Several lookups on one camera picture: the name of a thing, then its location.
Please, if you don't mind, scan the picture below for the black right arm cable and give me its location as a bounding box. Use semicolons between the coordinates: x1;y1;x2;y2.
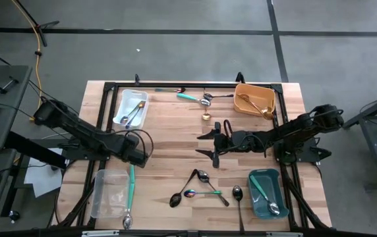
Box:
222;118;235;136

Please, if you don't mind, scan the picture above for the gold spoon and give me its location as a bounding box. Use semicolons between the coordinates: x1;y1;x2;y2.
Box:
202;87;212;121
246;98;270;115
237;93;265;113
253;101;274;120

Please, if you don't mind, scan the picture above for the clear plastic bin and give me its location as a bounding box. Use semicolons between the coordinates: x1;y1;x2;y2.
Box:
90;169;131;219

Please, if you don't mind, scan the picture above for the black metal table frame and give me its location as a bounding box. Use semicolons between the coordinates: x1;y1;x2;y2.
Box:
56;80;333;233

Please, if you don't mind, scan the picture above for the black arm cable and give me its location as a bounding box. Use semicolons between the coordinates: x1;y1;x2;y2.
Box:
122;128;155;159
222;118;235;136

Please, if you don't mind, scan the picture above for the silver metal bracket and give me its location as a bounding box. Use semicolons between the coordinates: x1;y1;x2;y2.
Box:
265;231;305;237
80;230;121;237

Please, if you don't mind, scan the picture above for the black tripod stand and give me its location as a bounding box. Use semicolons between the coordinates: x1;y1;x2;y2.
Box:
10;0;61;47

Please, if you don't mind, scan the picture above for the white paper sheet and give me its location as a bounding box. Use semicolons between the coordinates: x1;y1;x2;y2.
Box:
22;147;68;199

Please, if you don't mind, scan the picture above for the orange plastic bin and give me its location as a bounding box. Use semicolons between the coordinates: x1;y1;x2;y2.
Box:
233;83;277;121

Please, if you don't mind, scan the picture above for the dark teal plastic bin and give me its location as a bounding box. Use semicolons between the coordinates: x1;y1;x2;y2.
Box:
247;168;290;221

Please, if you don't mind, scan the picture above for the black support beam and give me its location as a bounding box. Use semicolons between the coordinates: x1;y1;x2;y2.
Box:
3;130;69;171

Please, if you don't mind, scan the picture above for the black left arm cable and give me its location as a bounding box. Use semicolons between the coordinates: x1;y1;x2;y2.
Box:
122;128;155;159

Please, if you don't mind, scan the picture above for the white plastic bin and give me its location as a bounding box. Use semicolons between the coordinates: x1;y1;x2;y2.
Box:
112;88;150;131

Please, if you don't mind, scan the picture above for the yellow cable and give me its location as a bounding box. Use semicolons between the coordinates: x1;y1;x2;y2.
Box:
10;0;44;122

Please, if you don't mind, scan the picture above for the silver spoon right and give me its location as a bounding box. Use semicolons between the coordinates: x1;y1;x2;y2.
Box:
196;169;231;208

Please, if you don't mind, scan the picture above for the black spoon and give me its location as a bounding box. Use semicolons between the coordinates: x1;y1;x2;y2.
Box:
169;169;199;209
232;184;246;234
203;92;235;101

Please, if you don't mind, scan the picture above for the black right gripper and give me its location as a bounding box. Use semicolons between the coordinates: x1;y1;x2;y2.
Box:
194;120;252;169

